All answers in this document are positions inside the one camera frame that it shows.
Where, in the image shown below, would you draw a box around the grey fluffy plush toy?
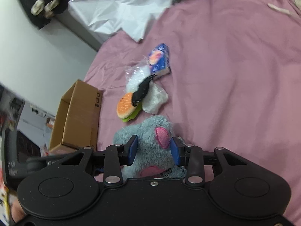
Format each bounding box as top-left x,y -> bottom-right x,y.
113,115 -> 187,180

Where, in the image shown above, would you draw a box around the plush hamburger toy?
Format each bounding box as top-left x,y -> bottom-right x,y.
116,92 -> 142,122

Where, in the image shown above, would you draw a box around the small white stuffed bag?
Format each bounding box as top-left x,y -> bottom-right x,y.
142,83 -> 168,114

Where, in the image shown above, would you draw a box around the clear bag of white beads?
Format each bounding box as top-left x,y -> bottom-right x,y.
125,60 -> 151,93

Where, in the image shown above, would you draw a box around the person's left hand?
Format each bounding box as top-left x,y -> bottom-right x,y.
11,199 -> 26,223

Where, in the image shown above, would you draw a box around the brown cardboard box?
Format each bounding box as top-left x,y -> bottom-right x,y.
49,80 -> 103,155

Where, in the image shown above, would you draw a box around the pink bed sheet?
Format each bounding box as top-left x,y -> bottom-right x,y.
85,0 -> 300,225

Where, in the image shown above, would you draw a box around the blue tissue pack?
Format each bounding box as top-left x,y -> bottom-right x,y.
147,43 -> 171,79

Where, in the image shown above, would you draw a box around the white draped cover sheet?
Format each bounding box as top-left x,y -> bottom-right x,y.
68,0 -> 175,43

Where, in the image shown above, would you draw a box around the clothes hanging on door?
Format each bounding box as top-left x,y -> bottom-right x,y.
11,0 -> 69,30

